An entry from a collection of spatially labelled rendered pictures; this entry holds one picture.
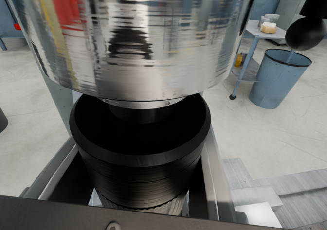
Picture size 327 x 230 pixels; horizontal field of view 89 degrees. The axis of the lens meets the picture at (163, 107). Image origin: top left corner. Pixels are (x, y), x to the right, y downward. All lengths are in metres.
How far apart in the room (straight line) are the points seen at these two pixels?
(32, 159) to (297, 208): 1.75
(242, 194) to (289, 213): 0.19
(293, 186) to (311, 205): 0.05
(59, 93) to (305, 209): 0.66
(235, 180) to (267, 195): 0.07
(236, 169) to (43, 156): 1.63
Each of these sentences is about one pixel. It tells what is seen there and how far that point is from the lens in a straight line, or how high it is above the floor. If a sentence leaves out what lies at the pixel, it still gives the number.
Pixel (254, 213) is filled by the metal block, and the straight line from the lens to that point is 0.31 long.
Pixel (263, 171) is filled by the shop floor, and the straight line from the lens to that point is 1.78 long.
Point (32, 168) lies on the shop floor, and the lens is 1.78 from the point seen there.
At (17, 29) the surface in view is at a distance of 4.56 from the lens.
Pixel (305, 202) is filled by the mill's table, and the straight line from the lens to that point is 0.55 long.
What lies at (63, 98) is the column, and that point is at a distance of 0.54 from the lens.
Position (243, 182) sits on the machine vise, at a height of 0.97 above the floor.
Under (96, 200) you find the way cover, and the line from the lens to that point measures 0.51.
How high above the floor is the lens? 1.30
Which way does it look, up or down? 39 degrees down
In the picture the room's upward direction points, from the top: 4 degrees clockwise
